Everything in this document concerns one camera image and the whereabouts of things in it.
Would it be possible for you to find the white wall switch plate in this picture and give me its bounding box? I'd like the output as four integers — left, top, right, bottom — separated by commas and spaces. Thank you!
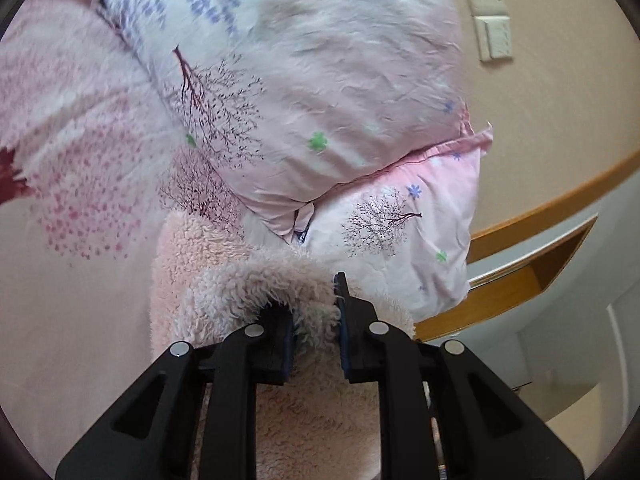
474, 16, 513, 63

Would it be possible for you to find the pink floral bed sheet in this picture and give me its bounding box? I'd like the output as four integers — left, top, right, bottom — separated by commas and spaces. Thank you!
0, 0, 252, 436

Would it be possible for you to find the pink floral pillow left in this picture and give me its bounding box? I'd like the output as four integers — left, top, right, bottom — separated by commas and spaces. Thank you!
92, 0, 462, 237

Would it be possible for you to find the pink floral pillow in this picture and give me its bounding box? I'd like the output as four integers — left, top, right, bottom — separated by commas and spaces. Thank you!
92, 0, 462, 237
294, 122, 494, 322

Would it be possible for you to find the pink floral pillow right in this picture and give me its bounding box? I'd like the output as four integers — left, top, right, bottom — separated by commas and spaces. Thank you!
294, 122, 494, 322

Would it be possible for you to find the pink fleece garment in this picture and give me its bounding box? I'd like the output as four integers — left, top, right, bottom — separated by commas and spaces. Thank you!
148, 209, 444, 480

